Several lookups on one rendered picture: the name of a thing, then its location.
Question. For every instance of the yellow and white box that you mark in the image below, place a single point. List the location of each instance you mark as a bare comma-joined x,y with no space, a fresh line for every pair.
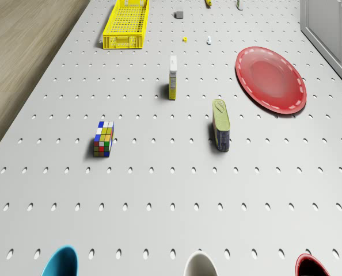
172,80

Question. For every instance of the banana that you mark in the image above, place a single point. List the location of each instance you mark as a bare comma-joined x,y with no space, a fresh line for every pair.
208,3

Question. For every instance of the grey cube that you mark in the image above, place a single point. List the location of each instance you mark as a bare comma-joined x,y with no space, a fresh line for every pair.
179,15

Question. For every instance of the puzzle cube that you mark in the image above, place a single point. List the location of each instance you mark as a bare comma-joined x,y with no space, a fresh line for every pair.
103,139

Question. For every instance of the flat-sided can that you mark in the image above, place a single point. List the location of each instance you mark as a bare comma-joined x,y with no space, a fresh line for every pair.
221,123

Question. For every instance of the white cabinet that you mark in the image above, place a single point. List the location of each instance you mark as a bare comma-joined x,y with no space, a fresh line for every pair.
326,26

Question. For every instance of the blue mug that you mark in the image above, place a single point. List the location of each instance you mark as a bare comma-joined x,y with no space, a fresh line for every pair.
60,263

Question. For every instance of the red mug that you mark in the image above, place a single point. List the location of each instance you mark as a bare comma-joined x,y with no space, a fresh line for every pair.
310,267

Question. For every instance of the bolt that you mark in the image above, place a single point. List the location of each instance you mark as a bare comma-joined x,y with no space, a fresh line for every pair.
209,40

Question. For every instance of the yellow mug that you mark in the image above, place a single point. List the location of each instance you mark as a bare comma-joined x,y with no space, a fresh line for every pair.
201,266

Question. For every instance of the red plate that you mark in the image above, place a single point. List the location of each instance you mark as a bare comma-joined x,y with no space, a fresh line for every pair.
270,79

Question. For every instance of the yellow basket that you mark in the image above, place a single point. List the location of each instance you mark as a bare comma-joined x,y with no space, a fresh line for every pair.
122,42

